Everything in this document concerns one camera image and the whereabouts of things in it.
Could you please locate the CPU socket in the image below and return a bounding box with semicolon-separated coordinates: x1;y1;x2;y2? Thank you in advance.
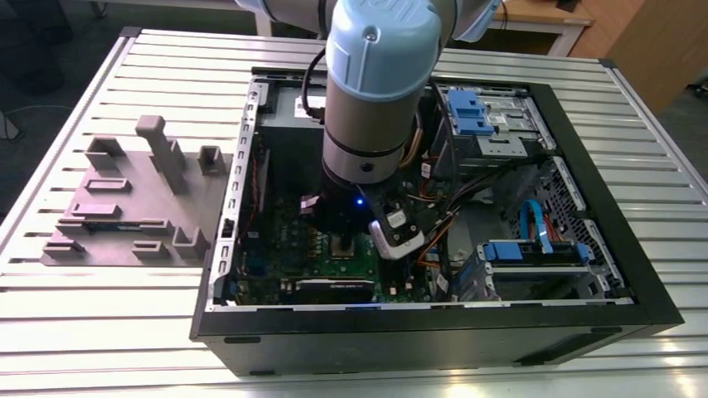
324;231;365;264

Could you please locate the grey power supply unit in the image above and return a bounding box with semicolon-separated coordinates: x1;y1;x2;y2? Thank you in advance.
257;86;328;196

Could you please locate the green motherboard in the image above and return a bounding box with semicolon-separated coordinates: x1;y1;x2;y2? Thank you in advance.
229;194;439;306

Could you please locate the black installed RAM stick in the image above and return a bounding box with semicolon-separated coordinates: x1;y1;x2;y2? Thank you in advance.
393;257;415;289

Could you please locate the black graphics card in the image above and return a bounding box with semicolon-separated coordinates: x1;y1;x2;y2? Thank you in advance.
281;276;377;306

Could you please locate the blue plastic drive clip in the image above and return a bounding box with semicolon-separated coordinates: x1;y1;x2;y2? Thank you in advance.
448;89;487;119
457;115;496;136

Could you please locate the silver drive cage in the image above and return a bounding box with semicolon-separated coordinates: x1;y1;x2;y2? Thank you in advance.
431;85;557;179

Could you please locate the hard disk in blue carrier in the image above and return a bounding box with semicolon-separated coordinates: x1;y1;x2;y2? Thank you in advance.
476;240;592;269

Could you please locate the black open PC case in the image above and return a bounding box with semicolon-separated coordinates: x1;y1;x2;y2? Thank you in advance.
189;66;685;377

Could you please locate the grey plastic parts rack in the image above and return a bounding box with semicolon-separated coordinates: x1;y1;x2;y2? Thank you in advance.
41;114;237;269

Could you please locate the silver disk bay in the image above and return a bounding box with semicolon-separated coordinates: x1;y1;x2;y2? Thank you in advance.
451;240;635;306

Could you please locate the green RAM stick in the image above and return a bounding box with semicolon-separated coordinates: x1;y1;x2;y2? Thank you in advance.
81;222;143;233

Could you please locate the wooden cabinet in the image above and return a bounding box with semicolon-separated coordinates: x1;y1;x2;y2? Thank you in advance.
572;0;708;115

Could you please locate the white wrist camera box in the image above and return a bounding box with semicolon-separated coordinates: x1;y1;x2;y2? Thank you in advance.
367;206;427;261

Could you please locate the orange wire bundle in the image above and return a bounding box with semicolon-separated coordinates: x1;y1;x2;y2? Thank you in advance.
417;231;451;270

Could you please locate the black wire bundle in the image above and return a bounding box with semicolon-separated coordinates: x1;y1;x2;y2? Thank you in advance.
423;153;555;245

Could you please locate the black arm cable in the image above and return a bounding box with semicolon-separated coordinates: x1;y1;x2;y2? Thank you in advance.
301;47;328;125

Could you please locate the blue data wire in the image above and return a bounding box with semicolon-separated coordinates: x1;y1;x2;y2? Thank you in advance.
519;198;555;255

